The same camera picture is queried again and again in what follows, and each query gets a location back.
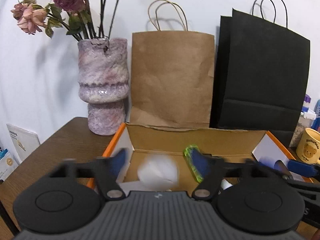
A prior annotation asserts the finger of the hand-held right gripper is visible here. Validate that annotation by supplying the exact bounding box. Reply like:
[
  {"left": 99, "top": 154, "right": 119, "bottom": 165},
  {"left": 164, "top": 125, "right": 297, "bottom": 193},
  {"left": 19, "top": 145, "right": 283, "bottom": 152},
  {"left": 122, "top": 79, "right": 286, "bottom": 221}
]
[
  {"left": 274, "top": 160, "right": 320, "bottom": 198},
  {"left": 287, "top": 159, "right": 318, "bottom": 178}
]

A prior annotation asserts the green spray bottle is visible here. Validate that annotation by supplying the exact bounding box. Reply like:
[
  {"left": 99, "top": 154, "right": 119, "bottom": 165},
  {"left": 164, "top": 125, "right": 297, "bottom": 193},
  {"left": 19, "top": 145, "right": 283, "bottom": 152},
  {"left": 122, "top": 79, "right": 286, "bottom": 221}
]
[{"left": 183, "top": 144, "right": 204, "bottom": 182}]

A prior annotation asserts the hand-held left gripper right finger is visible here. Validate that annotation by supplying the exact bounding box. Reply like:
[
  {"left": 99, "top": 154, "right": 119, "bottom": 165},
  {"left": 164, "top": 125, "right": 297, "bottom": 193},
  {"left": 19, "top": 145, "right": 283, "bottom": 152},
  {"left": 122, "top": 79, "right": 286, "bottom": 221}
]
[{"left": 190, "top": 149, "right": 283, "bottom": 201}]

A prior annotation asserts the brown paper bag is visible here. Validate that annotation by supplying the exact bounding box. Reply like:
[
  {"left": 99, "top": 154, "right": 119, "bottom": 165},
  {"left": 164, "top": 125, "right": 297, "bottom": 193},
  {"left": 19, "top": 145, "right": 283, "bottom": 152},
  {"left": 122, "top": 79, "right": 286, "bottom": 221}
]
[{"left": 130, "top": 0, "right": 215, "bottom": 129}]

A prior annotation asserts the purple marbled ceramic vase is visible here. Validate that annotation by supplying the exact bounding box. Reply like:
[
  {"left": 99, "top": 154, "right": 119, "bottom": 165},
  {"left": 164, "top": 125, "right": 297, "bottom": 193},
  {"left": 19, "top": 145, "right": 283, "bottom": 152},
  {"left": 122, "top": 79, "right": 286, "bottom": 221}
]
[{"left": 77, "top": 37, "right": 130, "bottom": 136}]

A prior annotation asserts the dried pink rose bouquet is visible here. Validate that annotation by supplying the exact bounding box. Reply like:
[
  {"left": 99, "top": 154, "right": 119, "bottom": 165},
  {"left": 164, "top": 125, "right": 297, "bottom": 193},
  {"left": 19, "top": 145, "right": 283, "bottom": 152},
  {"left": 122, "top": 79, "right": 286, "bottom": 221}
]
[{"left": 10, "top": 0, "right": 127, "bottom": 42}]

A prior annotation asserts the blue drink can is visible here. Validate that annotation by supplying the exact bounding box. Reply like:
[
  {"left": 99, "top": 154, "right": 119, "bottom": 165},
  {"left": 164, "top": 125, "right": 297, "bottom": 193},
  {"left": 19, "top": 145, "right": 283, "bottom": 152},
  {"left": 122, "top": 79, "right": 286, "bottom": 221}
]
[{"left": 311, "top": 99, "right": 320, "bottom": 132}]

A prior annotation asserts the black light stand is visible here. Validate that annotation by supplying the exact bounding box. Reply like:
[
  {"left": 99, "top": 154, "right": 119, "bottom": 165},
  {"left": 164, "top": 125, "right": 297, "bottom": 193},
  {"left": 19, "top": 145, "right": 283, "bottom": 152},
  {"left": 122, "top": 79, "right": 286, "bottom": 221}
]
[{"left": 0, "top": 200, "right": 16, "bottom": 236}]

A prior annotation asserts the black paper bag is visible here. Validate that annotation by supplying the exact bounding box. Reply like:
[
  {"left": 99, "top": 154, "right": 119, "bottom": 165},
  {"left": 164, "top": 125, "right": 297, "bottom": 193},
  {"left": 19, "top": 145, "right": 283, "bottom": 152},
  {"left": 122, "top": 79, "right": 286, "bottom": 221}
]
[{"left": 209, "top": 0, "right": 311, "bottom": 148}]

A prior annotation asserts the white printed board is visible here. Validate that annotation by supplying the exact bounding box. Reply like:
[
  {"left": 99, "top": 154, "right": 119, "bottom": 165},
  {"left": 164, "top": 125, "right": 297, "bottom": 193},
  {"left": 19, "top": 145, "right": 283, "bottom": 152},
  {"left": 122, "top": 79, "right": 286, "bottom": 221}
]
[{"left": 6, "top": 123, "right": 41, "bottom": 162}]

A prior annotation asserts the yellow bear mug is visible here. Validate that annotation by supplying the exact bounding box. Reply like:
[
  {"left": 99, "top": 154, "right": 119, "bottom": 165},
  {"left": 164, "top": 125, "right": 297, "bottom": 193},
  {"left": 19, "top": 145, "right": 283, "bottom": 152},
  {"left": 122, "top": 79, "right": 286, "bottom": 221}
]
[{"left": 296, "top": 127, "right": 320, "bottom": 164}]

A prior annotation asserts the clear food container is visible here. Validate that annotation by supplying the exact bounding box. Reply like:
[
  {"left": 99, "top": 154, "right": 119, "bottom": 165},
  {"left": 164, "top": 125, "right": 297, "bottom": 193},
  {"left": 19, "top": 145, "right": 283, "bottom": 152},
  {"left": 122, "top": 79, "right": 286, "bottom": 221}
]
[{"left": 290, "top": 110, "right": 317, "bottom": 148}]

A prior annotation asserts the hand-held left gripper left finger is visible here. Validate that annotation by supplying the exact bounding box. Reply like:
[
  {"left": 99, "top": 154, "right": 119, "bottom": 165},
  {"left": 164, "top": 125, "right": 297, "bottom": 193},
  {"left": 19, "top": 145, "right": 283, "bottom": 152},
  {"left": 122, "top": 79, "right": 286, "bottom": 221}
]
[{"left": 49, "top": 148, "right": 128, "bottom": 201}]

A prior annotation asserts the white packet with yellow emblem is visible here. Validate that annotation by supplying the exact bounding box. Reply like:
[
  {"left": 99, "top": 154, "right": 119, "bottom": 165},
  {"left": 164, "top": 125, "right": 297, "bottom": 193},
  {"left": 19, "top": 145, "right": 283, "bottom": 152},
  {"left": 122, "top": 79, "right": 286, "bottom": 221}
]
[{"left": 0, "top": 152, "right": 19, "bottom": 181}]

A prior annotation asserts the small purple white jar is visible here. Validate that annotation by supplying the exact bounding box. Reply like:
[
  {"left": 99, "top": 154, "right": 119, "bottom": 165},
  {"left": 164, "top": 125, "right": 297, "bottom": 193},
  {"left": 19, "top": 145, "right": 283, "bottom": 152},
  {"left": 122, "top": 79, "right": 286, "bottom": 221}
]
[{"left": 302, "top": 94, "right": 313, "bottom": 112}]

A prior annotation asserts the red cardboard box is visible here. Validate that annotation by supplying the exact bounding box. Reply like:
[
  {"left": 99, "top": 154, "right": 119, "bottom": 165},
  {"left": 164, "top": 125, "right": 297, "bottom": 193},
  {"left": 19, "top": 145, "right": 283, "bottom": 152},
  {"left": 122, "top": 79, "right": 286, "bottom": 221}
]
[{"left": 86, "top": 122, "right": 314, "bottom": 195}]

